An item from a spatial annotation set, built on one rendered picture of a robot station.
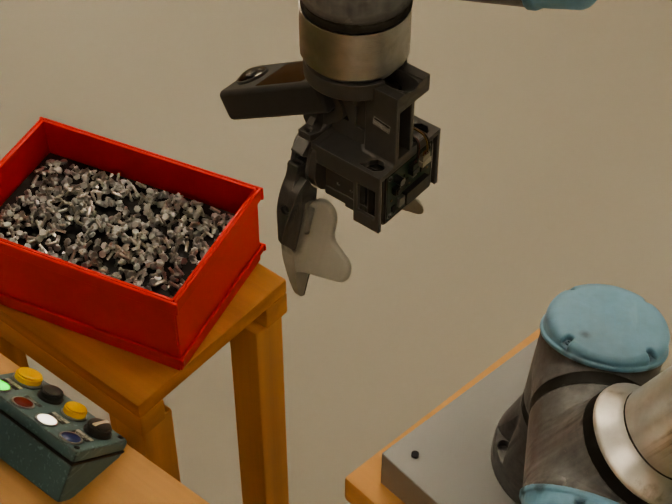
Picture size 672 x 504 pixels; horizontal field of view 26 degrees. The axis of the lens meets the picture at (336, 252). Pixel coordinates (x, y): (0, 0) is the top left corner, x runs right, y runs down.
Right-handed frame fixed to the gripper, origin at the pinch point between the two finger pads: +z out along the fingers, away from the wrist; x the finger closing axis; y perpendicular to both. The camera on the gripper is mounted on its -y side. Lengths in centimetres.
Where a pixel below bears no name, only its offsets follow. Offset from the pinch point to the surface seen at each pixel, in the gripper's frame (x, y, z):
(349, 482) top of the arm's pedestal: 8.7, -4.8, 44.5
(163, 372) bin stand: 10, -33, 49
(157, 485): -6.7, -17.1, 39.3
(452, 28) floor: 176, -107, 129
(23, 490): -16, -27, 39
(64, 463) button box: -12.6, -23.6, 35.1
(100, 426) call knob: -7.0, -24.3, 35.3
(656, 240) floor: 144, -32, 129
